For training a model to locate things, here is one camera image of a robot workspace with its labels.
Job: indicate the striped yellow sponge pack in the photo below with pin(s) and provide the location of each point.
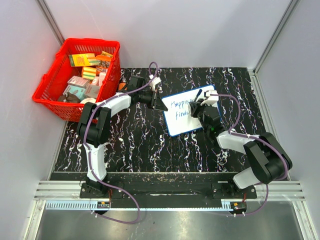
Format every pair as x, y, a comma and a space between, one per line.
89, 72

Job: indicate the yellow green box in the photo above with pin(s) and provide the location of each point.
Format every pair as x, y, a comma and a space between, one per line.
82, 59

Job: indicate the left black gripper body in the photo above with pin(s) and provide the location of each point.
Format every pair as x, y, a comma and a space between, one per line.
154, 98

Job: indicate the teal white box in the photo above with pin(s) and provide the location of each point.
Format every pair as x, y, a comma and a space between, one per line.
79, 92

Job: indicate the aluminium frame rail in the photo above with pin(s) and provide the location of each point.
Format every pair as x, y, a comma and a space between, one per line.
65, 195

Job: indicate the orange pump bottle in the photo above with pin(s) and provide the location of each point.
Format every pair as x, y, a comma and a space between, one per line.
122, 84

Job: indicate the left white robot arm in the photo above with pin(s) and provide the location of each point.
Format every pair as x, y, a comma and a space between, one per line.
94, 125

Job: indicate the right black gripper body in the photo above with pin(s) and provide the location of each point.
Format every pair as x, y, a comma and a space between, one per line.
199, 109

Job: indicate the white tape roll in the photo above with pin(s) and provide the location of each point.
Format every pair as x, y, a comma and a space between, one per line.
88, 100

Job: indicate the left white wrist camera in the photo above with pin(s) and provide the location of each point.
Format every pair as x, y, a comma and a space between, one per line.
154, 81

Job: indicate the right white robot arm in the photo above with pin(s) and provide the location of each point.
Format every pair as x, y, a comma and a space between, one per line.
268, 161

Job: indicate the white marker with blue cap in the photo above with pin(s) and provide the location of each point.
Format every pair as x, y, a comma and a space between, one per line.
198, 94

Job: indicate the orange snack packet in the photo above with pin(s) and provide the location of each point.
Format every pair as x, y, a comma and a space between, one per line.
104, 59

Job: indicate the red plastic shopping basket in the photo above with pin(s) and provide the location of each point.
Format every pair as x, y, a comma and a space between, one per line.
54, 82

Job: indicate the blue-framed whiteboard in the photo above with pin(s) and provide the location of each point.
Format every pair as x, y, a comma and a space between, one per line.
178, 117

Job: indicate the pink white box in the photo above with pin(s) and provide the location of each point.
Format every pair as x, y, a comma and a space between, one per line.
78, 81

